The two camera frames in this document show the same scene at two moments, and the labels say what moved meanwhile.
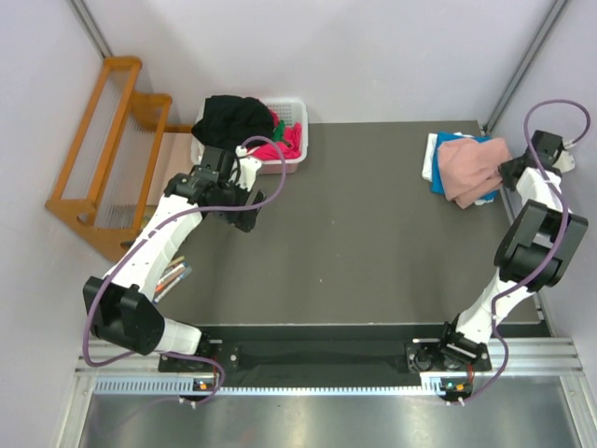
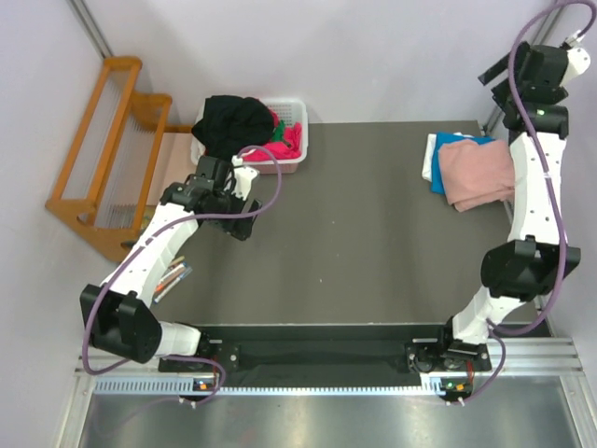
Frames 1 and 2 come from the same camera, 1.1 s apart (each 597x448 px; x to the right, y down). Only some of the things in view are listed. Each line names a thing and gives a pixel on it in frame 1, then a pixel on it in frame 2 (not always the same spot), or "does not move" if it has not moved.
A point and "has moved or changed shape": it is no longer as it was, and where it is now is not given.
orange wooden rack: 105,186 does not move
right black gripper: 505,171 -> 495,71
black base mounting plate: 316,354 does not move
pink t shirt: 469,169 has moved or changed shape
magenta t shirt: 268,151 does not move
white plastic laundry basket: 292,110 does not move
